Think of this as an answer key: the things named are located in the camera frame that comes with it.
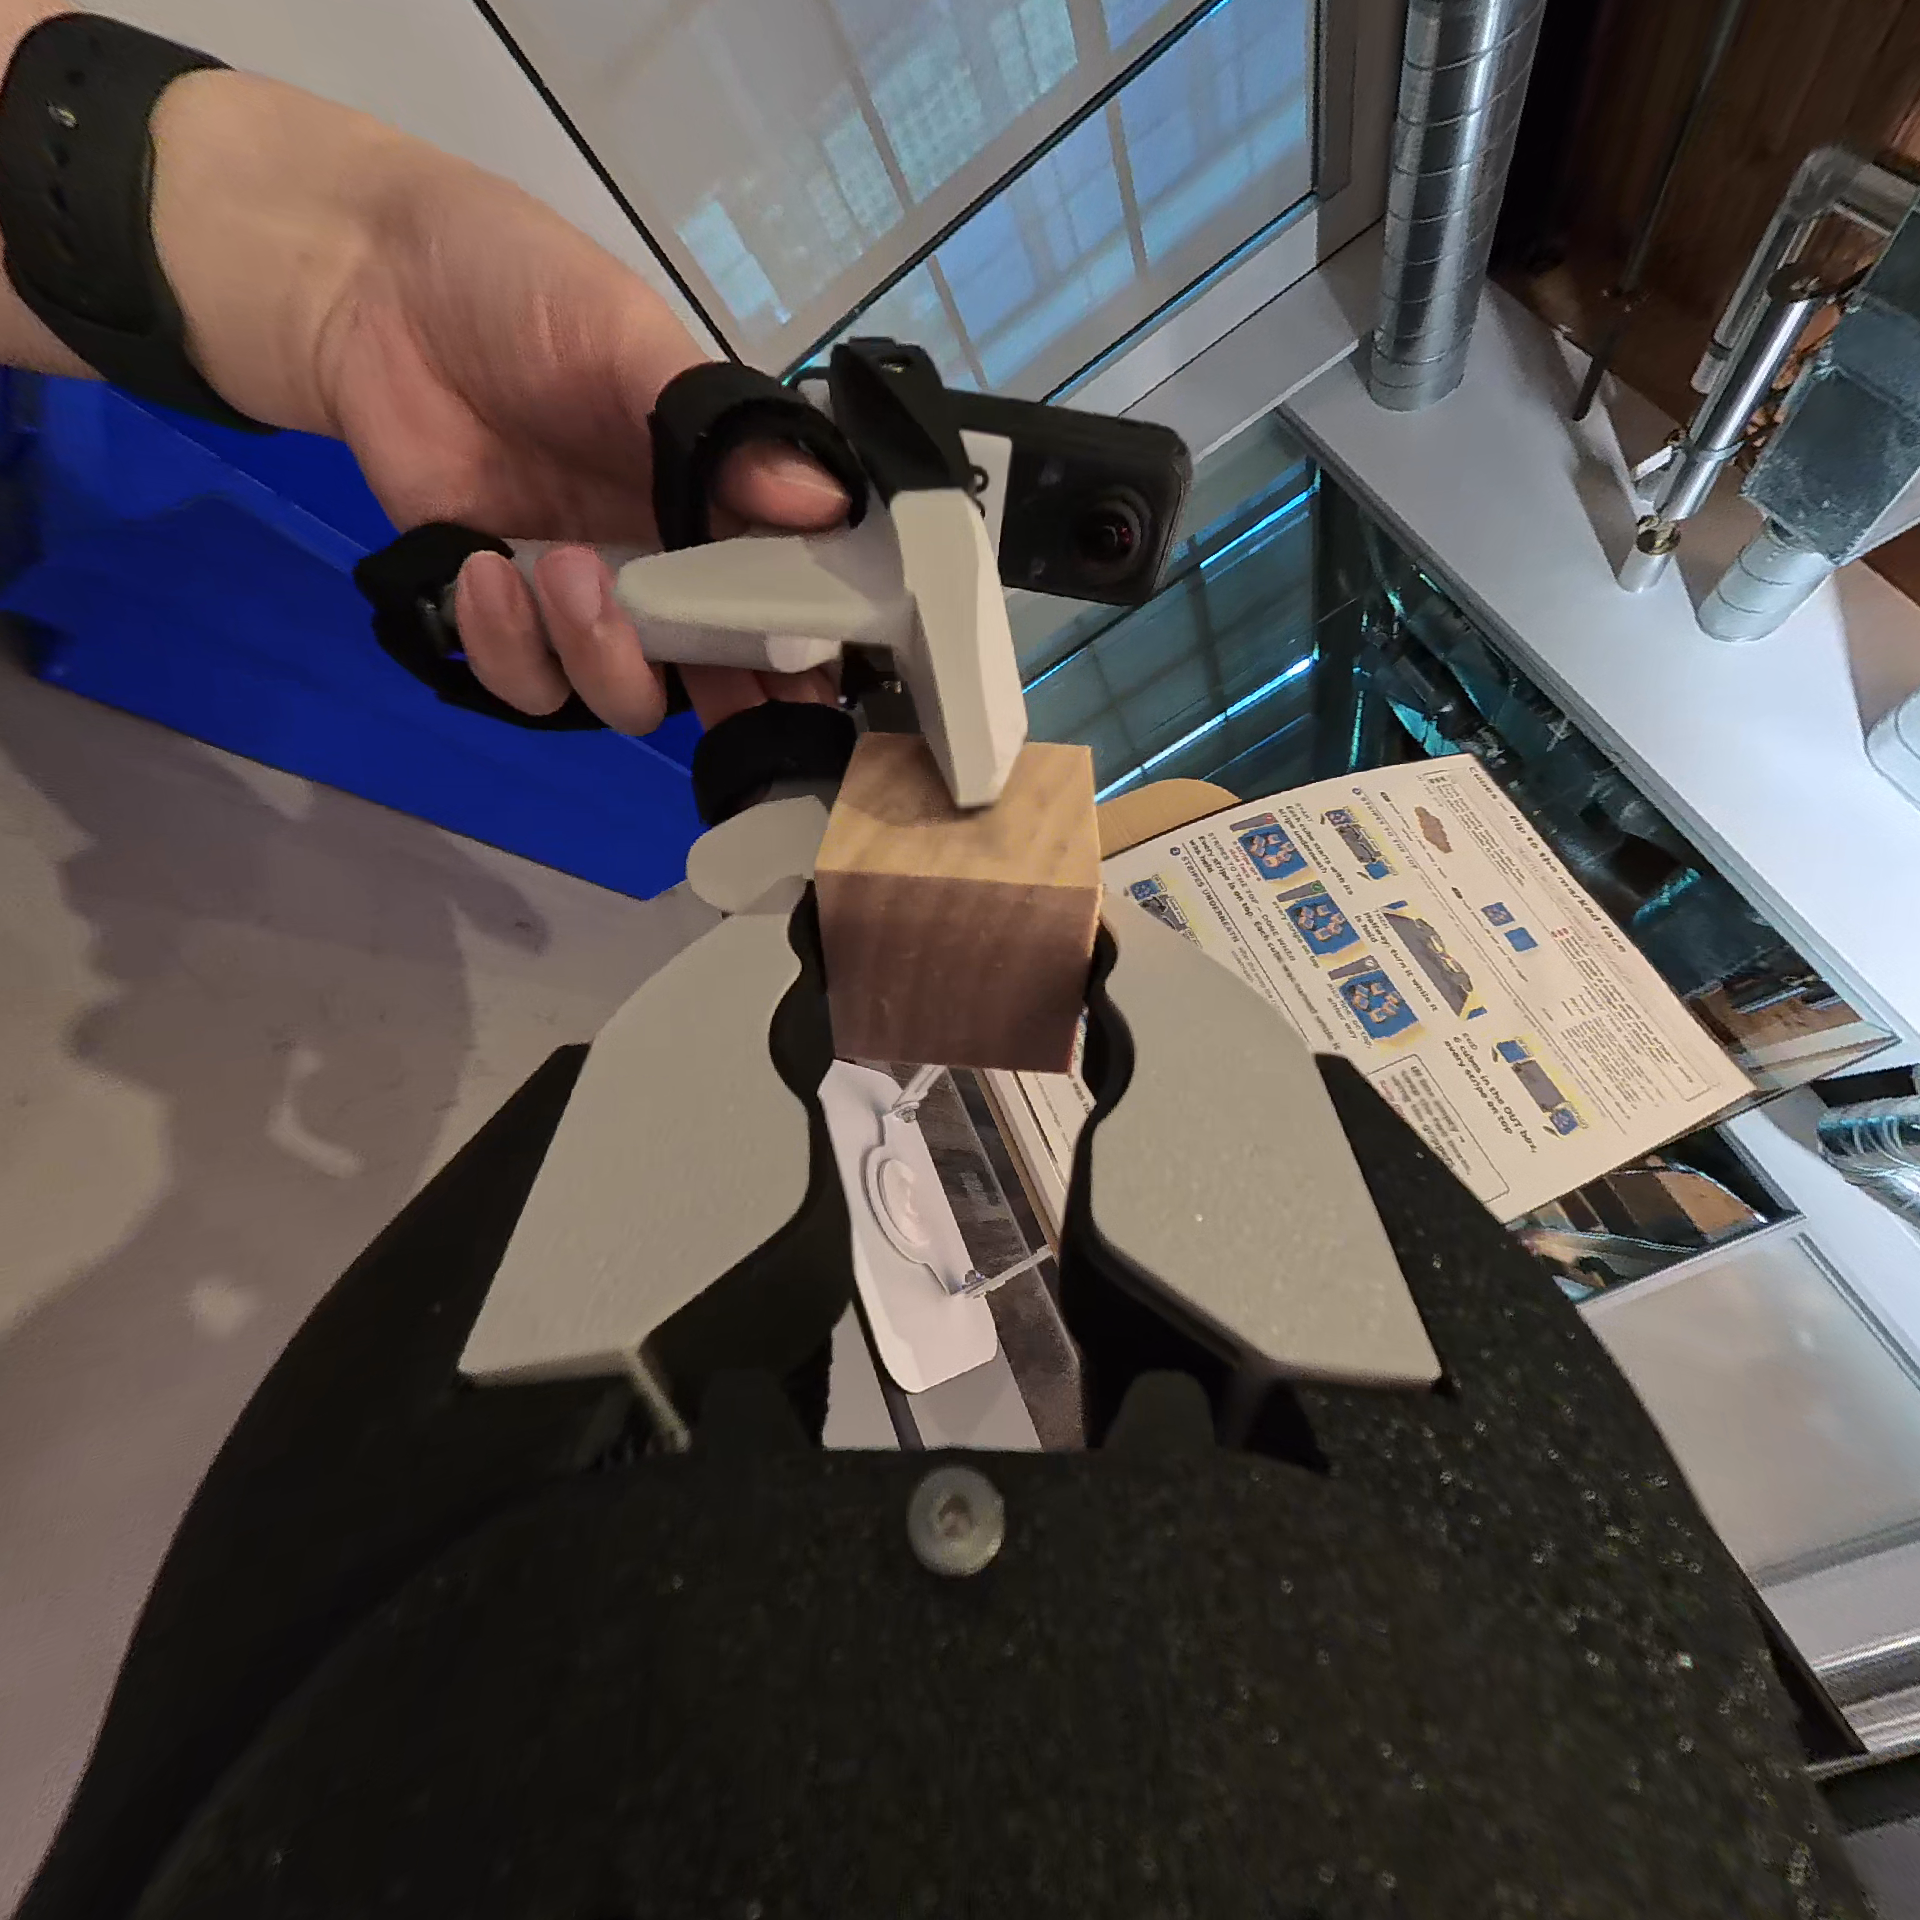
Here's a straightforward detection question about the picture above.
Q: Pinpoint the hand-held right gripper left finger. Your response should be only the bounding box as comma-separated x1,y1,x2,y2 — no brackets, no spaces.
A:
455,896,854,1442

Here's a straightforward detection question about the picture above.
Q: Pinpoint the short silver cylinder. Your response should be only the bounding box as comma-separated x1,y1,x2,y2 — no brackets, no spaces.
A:
1695,516,1840,645

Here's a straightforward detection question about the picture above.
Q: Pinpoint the silver spiral duct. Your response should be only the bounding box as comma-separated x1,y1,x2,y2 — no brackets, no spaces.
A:
1365,0,1548,410

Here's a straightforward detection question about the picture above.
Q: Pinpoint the printed instruction sheet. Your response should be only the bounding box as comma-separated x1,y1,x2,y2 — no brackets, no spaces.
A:
1102,749,1758,1224

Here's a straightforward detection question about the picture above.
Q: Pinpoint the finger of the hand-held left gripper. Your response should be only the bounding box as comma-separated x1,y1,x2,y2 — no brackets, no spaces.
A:
892,487,1032,811
687,791,836,916

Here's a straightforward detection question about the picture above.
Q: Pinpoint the window with white frame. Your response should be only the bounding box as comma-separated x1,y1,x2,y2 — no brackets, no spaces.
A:
479,0,1404,394

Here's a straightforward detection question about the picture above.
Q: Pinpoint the grey rectangular air duct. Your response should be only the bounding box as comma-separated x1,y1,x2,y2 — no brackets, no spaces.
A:
1740,150,1920,564

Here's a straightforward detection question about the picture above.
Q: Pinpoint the black smartwatch band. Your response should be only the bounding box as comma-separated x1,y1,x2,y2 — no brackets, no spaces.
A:
0,15,288,437

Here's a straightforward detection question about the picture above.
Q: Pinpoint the blue-taped wooden cube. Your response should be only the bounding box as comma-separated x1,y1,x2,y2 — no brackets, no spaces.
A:
814,739,1103,1075

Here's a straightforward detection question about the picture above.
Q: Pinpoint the wooden clipboard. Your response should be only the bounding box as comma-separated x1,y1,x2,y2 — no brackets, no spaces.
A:
1102,779,1232,856

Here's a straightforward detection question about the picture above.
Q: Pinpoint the person's left hand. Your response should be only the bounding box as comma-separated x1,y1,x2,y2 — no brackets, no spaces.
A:
141,66,872,740

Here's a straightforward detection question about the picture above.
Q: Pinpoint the silver metal pipe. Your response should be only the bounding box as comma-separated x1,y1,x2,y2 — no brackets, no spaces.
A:
1612,263,1823,594

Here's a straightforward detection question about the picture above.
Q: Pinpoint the blue plastic bin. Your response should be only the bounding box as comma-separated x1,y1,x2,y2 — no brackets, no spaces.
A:
0,368,706,903

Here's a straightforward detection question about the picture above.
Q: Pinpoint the white stand base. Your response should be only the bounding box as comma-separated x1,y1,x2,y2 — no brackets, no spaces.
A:
816,1055,998,1397

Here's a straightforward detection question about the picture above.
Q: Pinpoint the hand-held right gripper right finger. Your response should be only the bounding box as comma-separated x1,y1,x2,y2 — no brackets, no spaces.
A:
1053,911,1445,1444

